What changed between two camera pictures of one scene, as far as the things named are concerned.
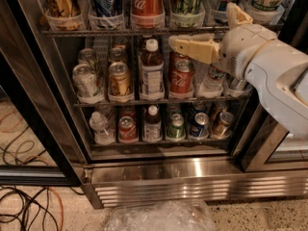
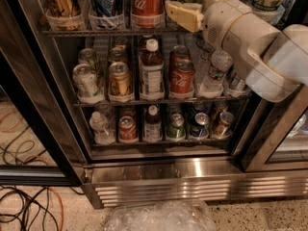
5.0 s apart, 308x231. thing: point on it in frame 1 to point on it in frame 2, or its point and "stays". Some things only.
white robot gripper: x=244 y=47 to x=218 y=20
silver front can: x=86 y=84 stays
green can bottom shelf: x=176 y=129 stays
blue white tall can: x=106 y=0 stays
